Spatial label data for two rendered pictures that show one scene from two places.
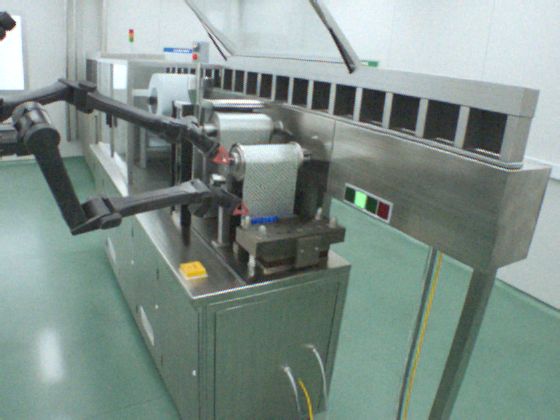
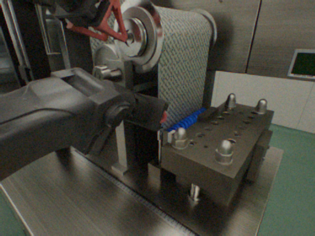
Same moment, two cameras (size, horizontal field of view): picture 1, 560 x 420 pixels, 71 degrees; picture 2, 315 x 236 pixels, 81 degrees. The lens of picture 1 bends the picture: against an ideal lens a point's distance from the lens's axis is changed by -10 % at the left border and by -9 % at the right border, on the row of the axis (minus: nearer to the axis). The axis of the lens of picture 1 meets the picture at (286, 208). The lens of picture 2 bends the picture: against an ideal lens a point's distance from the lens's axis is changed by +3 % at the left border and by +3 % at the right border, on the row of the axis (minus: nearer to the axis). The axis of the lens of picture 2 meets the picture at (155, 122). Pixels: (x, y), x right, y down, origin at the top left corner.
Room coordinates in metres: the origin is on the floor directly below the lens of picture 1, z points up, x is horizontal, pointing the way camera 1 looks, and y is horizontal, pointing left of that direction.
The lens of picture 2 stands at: (1.17, 0.30, 1.26)
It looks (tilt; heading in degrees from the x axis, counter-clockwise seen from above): 26 degrees down; 342
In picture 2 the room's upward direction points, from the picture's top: straight up
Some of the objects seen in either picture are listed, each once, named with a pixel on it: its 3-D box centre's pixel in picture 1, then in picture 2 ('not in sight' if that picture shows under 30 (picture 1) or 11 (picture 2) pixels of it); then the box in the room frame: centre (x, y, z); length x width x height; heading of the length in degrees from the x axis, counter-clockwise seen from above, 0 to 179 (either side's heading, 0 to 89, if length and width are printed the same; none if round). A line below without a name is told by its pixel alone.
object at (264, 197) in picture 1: (269, 200); (184, 95); (1.61, 0.07, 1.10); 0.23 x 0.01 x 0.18; 123
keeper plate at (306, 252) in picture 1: (307, 251); (261, 154); (1.47, -0.09, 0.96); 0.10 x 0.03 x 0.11; 123
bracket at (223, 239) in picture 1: (221, 209); (120, 121); (1.61, 0.26, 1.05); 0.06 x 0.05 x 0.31; 123
